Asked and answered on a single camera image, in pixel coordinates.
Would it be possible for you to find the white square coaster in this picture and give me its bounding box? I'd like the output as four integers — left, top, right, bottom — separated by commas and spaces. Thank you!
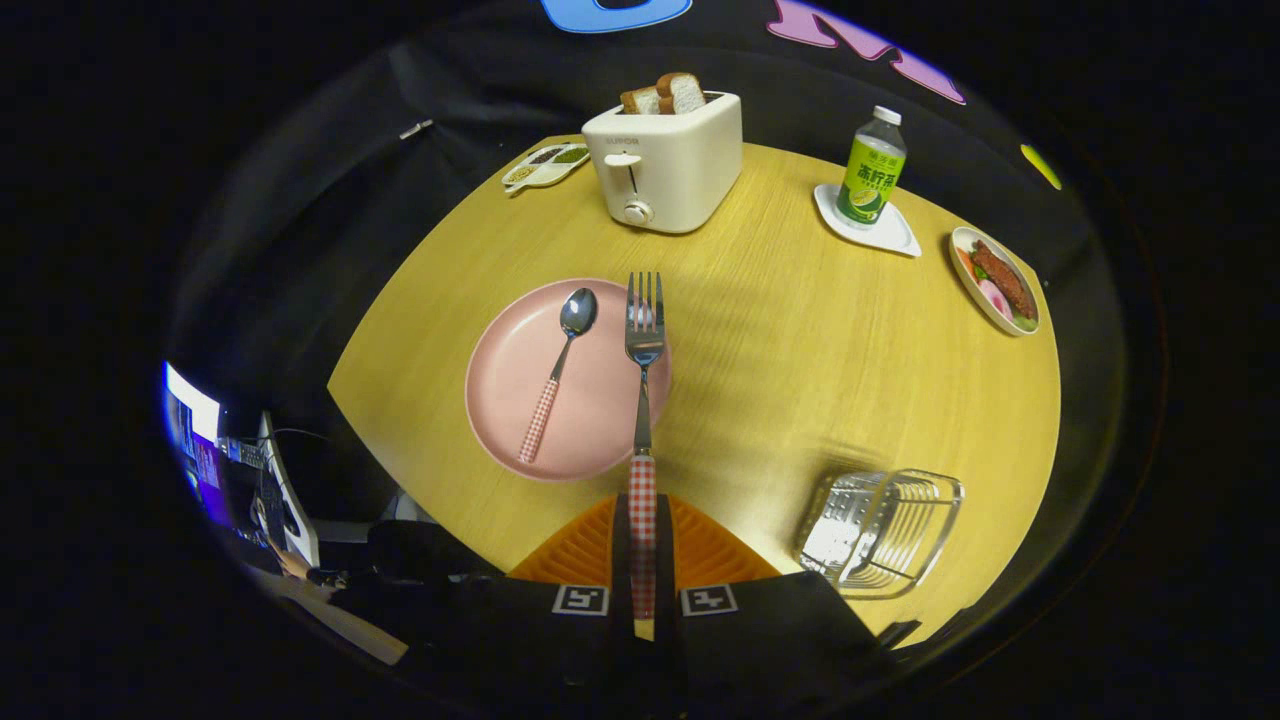
813, 183, 923, 259

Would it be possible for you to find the white monitor back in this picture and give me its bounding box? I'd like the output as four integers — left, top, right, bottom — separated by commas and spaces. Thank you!
258, 410, 321, 569

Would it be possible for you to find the green label drink bottle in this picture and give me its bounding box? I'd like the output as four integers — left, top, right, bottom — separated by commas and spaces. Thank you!
836, 105, 908, 226

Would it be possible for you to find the lit computer monitor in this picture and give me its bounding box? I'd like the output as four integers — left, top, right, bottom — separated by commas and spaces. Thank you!
163, 362, 223, 521

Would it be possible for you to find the white toaster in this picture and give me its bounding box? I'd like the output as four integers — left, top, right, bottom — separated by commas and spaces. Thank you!
582, 90, 744, 235

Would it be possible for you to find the red checkered handle spoon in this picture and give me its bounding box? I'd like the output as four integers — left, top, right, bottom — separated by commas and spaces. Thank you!
517, 287, 599, 466

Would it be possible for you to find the red checkered handle fork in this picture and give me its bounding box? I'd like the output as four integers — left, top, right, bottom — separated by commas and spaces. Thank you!
624, 270, 667, 623

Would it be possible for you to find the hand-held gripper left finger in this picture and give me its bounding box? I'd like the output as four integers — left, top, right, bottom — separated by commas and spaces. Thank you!
395, 492, 641, 693

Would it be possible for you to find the white plate of food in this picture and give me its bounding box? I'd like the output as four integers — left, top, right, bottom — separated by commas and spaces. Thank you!
948, 226, 1041, 337

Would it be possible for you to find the white divided bean dish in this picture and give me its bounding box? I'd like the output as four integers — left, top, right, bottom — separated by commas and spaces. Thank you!
501, 143, 591, 194

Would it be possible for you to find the pink round plate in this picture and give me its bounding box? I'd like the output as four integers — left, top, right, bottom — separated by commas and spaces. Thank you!
465, 278, 673, 483

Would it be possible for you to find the silver wire basket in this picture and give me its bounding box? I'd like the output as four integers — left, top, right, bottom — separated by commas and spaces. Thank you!
797, 468, 966, 601

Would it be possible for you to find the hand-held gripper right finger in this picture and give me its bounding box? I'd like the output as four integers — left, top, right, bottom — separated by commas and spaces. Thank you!
650, 492, 898, 698

